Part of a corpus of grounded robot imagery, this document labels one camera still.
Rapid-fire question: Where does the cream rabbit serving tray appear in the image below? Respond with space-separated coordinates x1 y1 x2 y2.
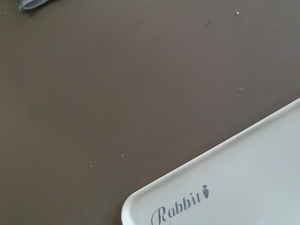
121 100 300 225

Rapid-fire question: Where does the grey folded cloth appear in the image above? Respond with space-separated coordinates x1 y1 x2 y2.
16 0 49 11

